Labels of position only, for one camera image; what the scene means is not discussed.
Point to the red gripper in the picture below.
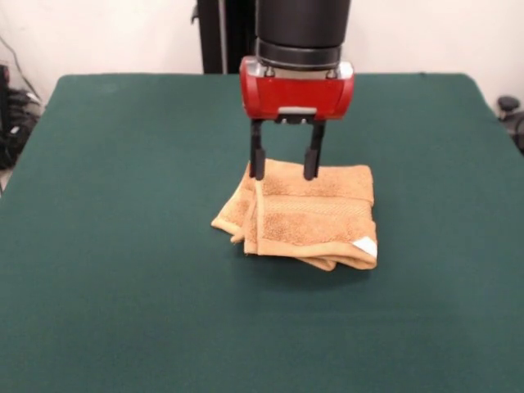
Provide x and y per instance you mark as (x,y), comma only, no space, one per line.
(294,94)

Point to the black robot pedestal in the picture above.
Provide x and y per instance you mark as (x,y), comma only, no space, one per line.
(210,41)

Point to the dark green table cloth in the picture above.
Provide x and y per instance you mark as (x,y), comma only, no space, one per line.
(123,286)

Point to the tan terry towel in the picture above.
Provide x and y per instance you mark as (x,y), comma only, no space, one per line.
(311,221)

